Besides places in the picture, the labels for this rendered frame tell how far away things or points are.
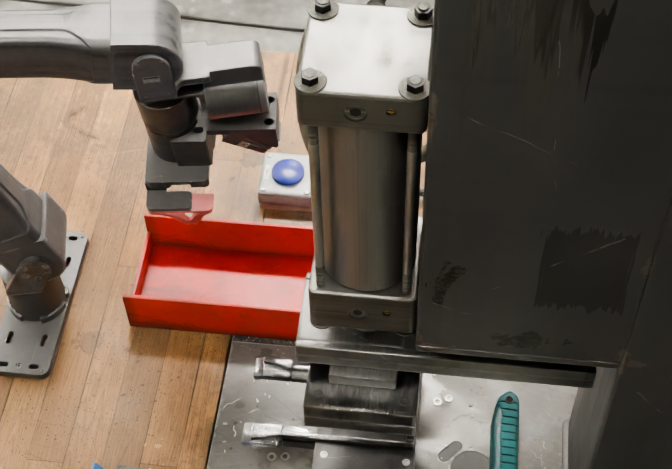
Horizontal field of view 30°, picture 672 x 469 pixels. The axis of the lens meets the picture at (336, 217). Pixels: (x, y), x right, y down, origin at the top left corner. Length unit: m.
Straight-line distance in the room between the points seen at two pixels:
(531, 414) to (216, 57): 0.52
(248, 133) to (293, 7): 1.88
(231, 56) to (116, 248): 0.41
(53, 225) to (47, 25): 0.30
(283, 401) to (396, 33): 0.62
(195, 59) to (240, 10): 1.92
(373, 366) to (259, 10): 2.08
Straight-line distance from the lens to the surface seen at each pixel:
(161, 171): 1.29
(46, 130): 1.68
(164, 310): 1.43
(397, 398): 1.12
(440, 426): 1.38
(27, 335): 1.48
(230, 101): 1.20
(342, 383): 1.12
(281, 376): 1.31
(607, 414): 1.11
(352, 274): 1.00
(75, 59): 1.16
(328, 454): 1.27
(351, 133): 0.87
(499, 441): 1.35
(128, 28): 1.15
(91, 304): 1.49
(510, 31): 0.75
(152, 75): 1.16
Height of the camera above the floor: 2.11
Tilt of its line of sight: 52 degrees down
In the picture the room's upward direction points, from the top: 2 degrees counter-clockwise
